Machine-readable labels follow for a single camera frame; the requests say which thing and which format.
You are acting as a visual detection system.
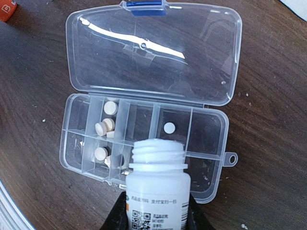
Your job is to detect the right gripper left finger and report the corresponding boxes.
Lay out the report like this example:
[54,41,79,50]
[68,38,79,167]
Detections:
[100,192,129,230]

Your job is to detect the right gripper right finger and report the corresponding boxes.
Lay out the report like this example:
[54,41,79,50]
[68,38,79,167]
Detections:
[187,194,215,230]

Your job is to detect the clear plastic pill organizer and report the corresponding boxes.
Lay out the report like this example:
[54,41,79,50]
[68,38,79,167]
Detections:
[59,0,242,204]

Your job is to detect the orange pill bottle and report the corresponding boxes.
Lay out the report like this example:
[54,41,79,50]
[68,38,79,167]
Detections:
[0,0,17,22]

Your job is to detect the white round pill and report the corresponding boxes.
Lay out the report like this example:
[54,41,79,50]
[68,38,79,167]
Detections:
[164,122,176,134]

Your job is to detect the small white bottle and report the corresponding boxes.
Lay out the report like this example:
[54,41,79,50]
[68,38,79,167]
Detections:
[126,139,191,230]

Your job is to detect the beige round pill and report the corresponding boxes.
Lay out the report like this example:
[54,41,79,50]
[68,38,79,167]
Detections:
[104,101,118,115]
[94,147,108,161]
[95,122,107,137]
[104,156,111,168]
[102,118,115,132]

